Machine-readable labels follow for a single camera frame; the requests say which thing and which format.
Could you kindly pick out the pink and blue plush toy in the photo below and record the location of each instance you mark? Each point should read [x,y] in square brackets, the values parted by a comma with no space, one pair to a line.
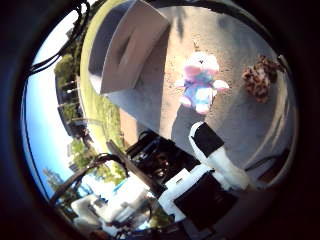
[200,83]

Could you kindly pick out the brown spotted plush toy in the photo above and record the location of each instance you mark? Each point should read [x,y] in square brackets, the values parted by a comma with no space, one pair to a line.
[258,80]

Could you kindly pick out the white plastic container bin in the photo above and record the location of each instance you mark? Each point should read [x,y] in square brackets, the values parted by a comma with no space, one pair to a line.
[133,50]

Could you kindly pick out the black electronics control box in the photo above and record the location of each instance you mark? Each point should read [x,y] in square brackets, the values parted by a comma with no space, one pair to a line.
[160,160]

